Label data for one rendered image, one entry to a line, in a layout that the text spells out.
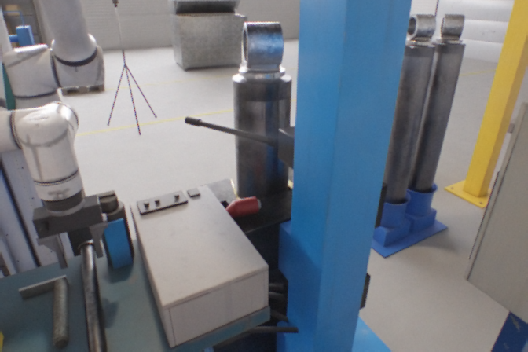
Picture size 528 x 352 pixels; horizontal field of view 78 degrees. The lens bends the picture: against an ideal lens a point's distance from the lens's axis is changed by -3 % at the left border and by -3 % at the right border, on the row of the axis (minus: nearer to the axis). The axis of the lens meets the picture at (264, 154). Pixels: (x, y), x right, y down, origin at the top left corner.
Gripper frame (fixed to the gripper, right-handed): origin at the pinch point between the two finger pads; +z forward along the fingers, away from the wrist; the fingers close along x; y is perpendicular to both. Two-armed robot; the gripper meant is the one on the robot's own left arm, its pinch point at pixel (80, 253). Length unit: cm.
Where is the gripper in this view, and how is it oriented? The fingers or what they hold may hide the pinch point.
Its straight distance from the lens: 91.6
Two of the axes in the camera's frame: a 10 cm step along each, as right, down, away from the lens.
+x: 8.8, -2.0, 4.3
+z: -0.1, 9.0, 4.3
